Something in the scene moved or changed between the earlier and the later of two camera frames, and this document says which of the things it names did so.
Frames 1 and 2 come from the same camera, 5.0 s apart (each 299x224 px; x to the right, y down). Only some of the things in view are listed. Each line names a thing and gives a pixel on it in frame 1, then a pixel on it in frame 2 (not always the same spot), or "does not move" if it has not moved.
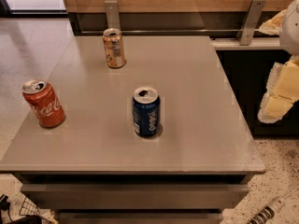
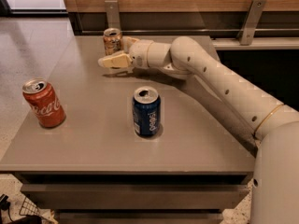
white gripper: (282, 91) -> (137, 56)
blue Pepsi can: (146, 110) does not move
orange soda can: (114, 48) does not move
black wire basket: (29, 208) does not move
